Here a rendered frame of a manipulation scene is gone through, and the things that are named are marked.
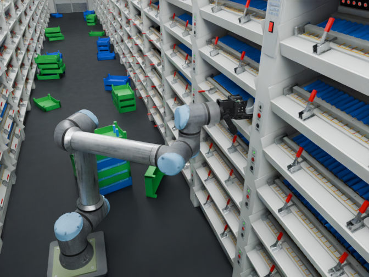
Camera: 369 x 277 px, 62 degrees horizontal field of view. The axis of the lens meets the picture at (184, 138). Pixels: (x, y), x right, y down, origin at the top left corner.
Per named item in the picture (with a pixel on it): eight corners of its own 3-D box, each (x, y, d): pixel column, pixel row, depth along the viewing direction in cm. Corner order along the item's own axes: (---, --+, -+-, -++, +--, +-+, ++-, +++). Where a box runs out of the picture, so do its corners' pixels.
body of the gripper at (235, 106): (249, 100, 121) (222, 104, 118) (246, 120, 126) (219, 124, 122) (240, 93, 127) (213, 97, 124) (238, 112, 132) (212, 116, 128)
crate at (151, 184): (146, 196, 231) (156, 198, 230) (144, 175, 221) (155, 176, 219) (157, 172, 256) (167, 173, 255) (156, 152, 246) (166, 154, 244)
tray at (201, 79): (252, 144, 127) (247, 126, 121) (199, 90, 176) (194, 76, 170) (294, 123, 129) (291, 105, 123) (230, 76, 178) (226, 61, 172)
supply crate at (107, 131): (86, 154, 209) (84, 144, 205) (78, 140, 223) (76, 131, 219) (127, 141, 223) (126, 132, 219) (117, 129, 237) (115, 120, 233)
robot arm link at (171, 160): (37, 129, 133) (178, 156, 107) (58, 117, 143) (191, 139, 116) (45, 152, 139) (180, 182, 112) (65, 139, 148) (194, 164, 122)
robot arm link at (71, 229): (53, 249, 169) (45, 227, 160) (74, 227, 183) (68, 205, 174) (74, 259, 164) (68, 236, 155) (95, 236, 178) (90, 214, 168)
